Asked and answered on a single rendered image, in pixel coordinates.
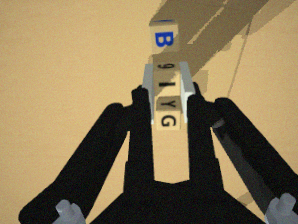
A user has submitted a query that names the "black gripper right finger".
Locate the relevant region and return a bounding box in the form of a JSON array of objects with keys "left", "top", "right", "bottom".
[{"left": 179, "top": 62, "right": 298, "bottom": 224}]

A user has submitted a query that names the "beige block with blue letter b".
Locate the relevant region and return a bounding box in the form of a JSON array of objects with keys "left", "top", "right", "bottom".
[{"left": 148, "top": 18, "right": 180, "bottom": 54}]

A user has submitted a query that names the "tan letter block with black letter i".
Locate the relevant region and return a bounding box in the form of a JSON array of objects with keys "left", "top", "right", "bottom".
[{"left": 153, "top": 62, "right": 181, "bottom": 96}]

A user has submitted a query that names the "tan flat mat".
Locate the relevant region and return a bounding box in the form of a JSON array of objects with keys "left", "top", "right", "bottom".
[{"left": 98, "top": 0, "right": 252, "bottom": 116}]

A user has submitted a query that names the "cream letter g block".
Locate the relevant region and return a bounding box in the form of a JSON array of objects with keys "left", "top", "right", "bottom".
[{"left": 156, "top": 99, "right": 181, "bottom": 130}]

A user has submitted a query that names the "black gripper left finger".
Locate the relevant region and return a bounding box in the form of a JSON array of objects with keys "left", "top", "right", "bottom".
[{"left": 18, "top": 63, "right": 155, "bottom": 224}]

